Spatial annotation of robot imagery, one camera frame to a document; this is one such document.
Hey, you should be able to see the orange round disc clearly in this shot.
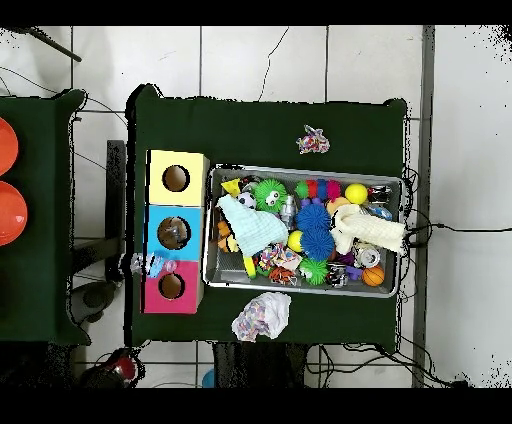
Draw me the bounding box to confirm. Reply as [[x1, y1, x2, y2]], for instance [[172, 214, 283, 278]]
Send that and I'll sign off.
[[326, 196, 350, 216]]

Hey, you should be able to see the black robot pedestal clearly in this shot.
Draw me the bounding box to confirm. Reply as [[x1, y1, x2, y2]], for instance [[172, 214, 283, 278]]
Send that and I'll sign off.
[[212, 342, 312, 389]]

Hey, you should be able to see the yellow cheese wedge toy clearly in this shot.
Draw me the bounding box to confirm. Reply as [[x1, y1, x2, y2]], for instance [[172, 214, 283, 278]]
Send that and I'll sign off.
[[221, 177, 243, 198]]

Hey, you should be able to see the orange plastic building block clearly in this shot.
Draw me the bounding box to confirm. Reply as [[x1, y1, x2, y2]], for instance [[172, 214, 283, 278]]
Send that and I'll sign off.
[[215, 220, 240, 254]]

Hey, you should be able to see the small orange basketball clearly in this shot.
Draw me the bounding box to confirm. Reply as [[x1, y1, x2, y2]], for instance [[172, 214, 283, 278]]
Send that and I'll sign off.
[[361, 264, 386, 288]]

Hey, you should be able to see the black rod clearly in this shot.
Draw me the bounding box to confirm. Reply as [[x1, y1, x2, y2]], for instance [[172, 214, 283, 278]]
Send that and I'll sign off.
[[22, 27, 83, 63]]

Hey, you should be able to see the orange striped tiger toy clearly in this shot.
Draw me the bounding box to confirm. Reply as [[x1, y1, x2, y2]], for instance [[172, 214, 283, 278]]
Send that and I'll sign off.
[[268, 266, 299, 287]]

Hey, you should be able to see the orange bowl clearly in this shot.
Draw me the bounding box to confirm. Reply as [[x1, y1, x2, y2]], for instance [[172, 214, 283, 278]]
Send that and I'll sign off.
[[0, 118, 20, 177], [0, 180, 29, 247]]

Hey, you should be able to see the green fuzzy toy with eyes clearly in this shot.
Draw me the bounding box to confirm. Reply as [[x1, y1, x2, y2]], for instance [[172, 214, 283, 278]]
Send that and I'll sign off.
[[252, 177, 289, 213]]

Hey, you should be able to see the black power cable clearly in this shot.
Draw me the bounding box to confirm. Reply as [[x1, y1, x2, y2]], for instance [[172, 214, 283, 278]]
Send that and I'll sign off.
[[403, 222, 512, 243]]

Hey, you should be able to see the yellow ball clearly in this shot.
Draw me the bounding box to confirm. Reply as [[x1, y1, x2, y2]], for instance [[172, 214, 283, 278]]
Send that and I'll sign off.
[[287, 230, 306, 253], [345, 183, 370, 205]]

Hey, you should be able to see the cream waffle cloth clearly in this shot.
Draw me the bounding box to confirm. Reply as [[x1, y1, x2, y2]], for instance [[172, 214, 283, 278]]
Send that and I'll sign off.
[[329, 204, 409, 257]]

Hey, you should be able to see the crushed clear plastic bottle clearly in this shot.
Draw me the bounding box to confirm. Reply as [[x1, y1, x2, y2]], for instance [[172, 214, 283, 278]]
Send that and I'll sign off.
[[129, 251, 180, 280]]

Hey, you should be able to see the mint green waffle cloth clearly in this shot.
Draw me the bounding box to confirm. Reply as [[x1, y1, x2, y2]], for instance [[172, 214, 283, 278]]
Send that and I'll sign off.
[[217, 194, 289, 257]]

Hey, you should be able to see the grey robot toy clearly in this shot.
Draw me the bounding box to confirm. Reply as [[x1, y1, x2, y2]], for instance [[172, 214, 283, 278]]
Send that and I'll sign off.
[[279, 193, 299, 229]]

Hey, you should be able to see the side table with green cloth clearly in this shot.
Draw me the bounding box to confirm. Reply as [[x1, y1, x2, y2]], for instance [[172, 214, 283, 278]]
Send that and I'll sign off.
[[0, 89, 89, 347]]

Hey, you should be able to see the blue spiky ball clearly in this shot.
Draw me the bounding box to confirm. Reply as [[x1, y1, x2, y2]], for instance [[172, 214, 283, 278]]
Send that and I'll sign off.
[[302, 228, 337, 264], [294, 201, 333, 233]]

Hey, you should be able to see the wire mesh bin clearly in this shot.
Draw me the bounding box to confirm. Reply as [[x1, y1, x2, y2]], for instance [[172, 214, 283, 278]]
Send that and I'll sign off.
[[203, 165, 404, 299]]

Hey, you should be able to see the wooden box with three holes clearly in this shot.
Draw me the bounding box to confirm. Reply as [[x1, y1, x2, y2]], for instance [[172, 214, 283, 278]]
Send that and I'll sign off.
[[142, 149, 211, 315]]

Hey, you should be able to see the crushed silver can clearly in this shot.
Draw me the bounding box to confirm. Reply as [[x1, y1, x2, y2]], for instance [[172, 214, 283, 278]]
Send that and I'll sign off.
[[356, 244, 384, 269]]

